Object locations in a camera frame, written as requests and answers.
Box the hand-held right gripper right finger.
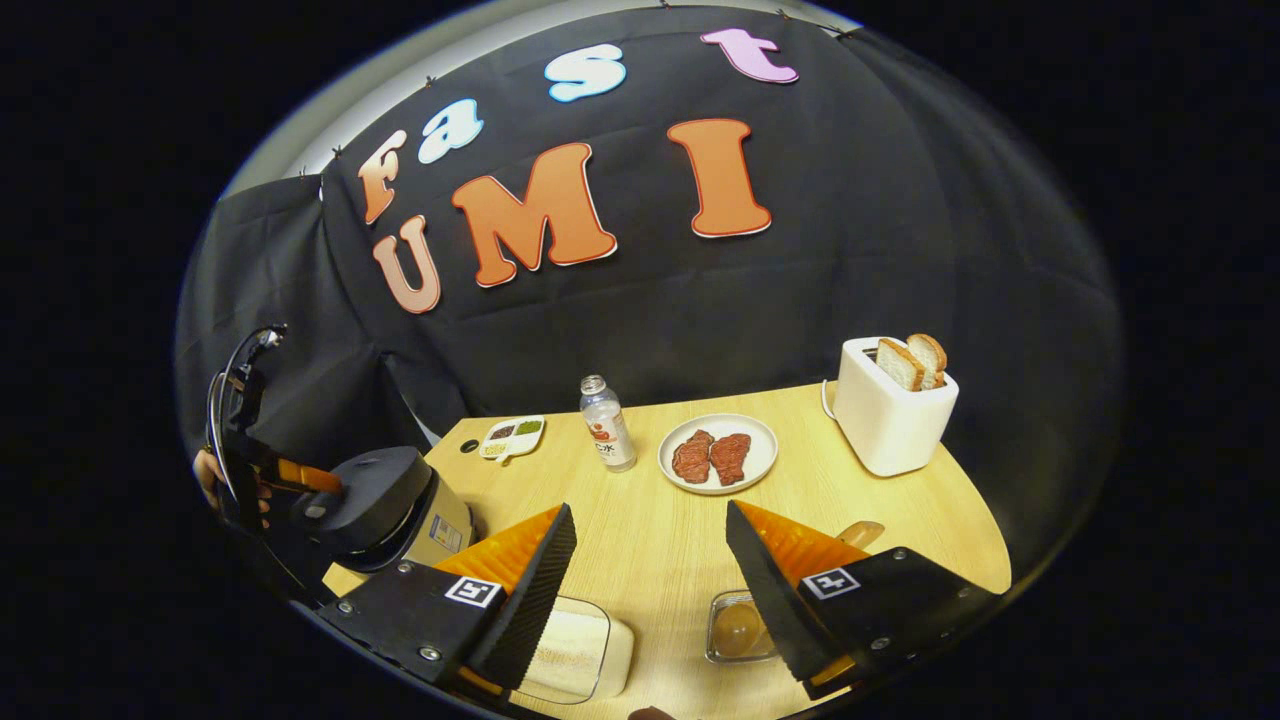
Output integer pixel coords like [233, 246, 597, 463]
[725, 500, 1002, 701]

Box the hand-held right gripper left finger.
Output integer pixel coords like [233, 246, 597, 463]
[318, 503, 579, 703]

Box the clear chopstick holder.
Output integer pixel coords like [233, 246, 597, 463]
[705, 590, 782, 665]

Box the clear rice container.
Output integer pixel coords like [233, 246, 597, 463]
[514, 597, 636, 706]

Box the wooden spoon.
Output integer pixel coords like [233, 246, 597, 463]
[715, 520, 887, 657]

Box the brown meat piece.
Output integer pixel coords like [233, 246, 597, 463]
[710, 433, 752, 487]
[672, 430, 715, 485]

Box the white round plate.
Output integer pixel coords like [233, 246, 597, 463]
[658, 413, 779, 496]

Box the white divided grain dish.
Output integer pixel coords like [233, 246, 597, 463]
[478, 416, 547, 464]

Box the clear drink bottle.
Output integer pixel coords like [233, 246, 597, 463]
[580, 375, 638, 473]

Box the white toaster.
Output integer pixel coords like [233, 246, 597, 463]
[833, 337, 960, 477]

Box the toasted bread slice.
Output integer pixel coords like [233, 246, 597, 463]
[907, 333, 948, 390]
[876, 338, 926, 392]

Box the black backdrop cloth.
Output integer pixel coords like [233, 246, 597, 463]
[175, 5, 1127, 601]

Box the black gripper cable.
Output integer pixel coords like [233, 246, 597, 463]
[204, 324, 333, 603]

